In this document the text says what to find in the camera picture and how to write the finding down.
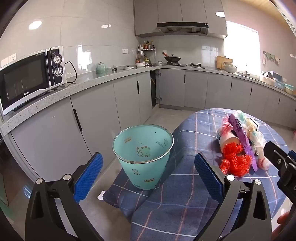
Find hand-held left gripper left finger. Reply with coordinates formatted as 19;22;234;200
24;152;104;241

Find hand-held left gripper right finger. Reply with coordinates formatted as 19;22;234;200
194;152;273;241

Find purple snack packet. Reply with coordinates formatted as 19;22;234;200
228;113;258;172

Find white paper cup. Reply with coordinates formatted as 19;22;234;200
216;127;243;154

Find pastel printed wrapper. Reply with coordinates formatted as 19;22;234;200
232;110;250;124

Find teal plastic trash bin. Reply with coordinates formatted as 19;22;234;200
112;124;174;190

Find person's right hand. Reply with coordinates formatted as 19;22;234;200
277;211;293;226

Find blue plaid tablecloth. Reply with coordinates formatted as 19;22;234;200
102;108;292;241

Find grey base cabinets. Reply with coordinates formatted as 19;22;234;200
10;68;296;183

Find white box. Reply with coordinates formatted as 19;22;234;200
260;72;274;84

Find blue cardboard box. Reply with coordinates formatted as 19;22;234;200
268;71;287;90

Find grey speckled kitchen countertop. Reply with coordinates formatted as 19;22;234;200
0;65;296;140

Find green ceramic teapot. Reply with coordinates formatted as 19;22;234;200
96;62;107;75

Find wooden cutting board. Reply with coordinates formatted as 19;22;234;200
217;56;233;70

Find built-in gas stove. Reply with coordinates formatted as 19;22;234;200
162;62;206;69

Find bright kitchen window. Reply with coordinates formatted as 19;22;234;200
223;20;259;75

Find silver black microwave oven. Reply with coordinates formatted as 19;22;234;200
0;46;67;116

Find black wok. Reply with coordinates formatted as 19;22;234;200
162;52;182;65

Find metal corner spice rack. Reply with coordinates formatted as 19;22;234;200
136;45;155;67

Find group of sauce bottles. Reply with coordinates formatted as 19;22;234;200
138;40;154;49

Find black range hood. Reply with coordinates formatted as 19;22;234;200
157;22;210;37

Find grey upper cabinets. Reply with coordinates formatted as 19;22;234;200
134;0;228;39

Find hanging wall decoration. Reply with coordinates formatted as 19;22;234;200
263;50;282;65

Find black microwave power cable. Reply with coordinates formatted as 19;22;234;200
47;61;78;93

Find white wall switch plate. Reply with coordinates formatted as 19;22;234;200
1;54;17;67

